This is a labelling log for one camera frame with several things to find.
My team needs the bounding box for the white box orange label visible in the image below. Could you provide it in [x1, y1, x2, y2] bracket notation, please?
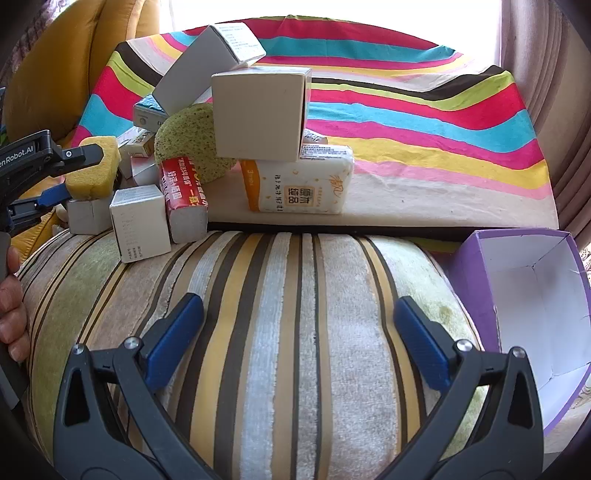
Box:
[117, 127, 155, 158]

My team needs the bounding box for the white green medicine box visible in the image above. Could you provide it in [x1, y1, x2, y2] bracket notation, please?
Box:
[239, 142, 355, 214]

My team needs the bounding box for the teal box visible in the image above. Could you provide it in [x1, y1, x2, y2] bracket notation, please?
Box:
[133, 93, 168, 132]

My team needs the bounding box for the yellow sponge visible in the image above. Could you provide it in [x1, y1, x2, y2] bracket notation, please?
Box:
[65, 136, 122, 200]

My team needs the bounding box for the yellow sofa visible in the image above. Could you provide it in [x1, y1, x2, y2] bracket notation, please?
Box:
[2, 0, 162, 252]

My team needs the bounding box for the tall white box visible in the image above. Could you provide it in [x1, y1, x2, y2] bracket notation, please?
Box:
[151, 24, 267, 116]

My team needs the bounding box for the beige curtain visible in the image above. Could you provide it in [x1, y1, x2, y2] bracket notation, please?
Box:
[501, 0, 591, 259]

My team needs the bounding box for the large white cardboard box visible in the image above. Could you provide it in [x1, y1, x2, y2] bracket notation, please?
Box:
[211, 67, 313, 163]

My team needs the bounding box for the red tissue pack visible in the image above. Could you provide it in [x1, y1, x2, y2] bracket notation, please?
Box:
[158, 156, 211, 244]

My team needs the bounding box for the purple cardboard box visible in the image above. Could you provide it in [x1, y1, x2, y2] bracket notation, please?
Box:
[450, 227, 591, 437]

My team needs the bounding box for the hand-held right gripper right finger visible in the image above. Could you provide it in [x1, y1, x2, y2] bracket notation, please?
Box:
[374, 295, 546, 480]

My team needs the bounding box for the plain white small box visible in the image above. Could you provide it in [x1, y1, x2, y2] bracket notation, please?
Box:
[66, 196, 114, 236]

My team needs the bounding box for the person's left hand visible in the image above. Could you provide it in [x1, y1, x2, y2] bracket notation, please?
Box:
[0, 247, 29, 363]

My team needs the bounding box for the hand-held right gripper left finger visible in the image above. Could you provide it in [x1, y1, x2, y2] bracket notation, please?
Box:
[53, 292, 222, 480]

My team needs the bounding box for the green sponge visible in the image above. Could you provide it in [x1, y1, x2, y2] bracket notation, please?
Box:
[154, 102, 238, 183]

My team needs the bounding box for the white box grey print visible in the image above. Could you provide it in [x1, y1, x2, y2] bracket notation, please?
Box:
[109, 184, 172, 264]

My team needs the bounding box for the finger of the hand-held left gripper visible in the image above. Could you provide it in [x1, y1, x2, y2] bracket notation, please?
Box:
[58, 144, 105, 172]
[9, 184, 71, 227]

